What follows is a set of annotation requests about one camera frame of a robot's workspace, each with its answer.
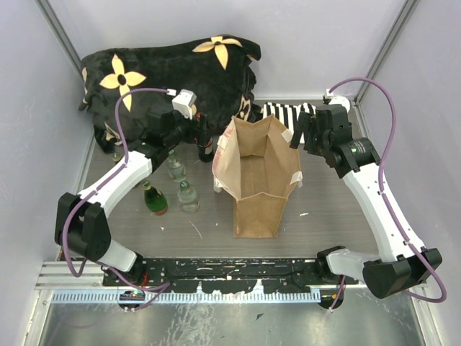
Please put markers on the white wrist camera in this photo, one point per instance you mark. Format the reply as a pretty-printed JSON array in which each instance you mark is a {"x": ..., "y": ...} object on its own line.
[
  {"x": 183, "y": 103},
  {"x": 329, "y": 98}
]

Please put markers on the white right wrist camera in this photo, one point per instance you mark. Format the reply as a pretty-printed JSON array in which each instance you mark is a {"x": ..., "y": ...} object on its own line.
[{"x": 329, "y": 98}]

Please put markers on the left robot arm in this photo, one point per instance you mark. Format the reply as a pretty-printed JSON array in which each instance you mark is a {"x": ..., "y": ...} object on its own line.
[{"x": 81, "y": 223}]

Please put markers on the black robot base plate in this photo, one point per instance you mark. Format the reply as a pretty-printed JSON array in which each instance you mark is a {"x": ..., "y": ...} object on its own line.
[{"x": 230, "y": 275}]

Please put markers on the Coca-Cola glass bottle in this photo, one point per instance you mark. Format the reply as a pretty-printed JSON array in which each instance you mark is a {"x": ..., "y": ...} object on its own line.
[{"x": 204, "y": 139}]

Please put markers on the black white striped cloth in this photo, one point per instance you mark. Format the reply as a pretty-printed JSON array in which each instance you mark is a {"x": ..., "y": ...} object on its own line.
[{"x": 287, "y": 114}]

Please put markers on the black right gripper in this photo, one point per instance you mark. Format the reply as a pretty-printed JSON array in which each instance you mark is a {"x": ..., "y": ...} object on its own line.
[{"x": 303, "y": 125}]

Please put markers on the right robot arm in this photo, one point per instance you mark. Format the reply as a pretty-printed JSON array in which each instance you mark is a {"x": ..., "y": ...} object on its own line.
[{"x": 403, "y": 260}]

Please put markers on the aluminium frame rail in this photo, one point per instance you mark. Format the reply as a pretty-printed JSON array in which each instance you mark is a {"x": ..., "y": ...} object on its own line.
[{"x": 97, "y": 285}]

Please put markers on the green Perrier bottle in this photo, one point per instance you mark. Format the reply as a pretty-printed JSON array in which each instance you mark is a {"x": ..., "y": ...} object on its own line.
[{"x": 154, "y": 199}]

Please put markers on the black plush flower pillow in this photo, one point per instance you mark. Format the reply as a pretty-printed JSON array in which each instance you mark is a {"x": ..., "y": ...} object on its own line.
[{"x": 124, "y": 87}]

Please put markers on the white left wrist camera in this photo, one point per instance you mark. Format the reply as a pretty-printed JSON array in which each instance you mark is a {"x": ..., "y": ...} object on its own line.
[{"x": 183, "y": 103}]

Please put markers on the brown canvas tote bag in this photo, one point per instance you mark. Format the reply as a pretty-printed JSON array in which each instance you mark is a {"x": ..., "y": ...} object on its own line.
[{"x": 256, "y": 166}]

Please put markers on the clear Chang soda bottle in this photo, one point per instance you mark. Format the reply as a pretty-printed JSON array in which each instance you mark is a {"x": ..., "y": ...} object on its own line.
[{"x": 176, "y": 168}]

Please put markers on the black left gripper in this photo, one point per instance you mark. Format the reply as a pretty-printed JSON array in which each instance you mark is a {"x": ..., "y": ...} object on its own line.
[{"x": 191, "y": 125}]

